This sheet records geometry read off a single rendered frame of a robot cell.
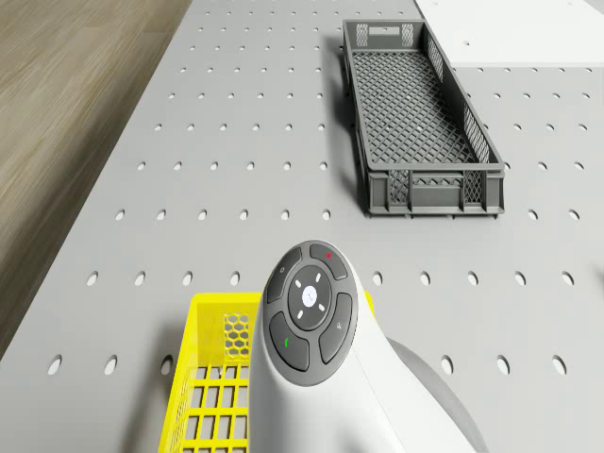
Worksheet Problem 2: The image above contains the yellow basket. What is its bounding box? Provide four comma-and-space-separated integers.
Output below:
159, 292, 377, 453

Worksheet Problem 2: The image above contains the dark grey basket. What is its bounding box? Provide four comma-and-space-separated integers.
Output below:
341, 18, 507, 221

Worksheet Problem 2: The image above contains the white board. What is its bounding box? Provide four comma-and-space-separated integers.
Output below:
413, 0, 604, 69

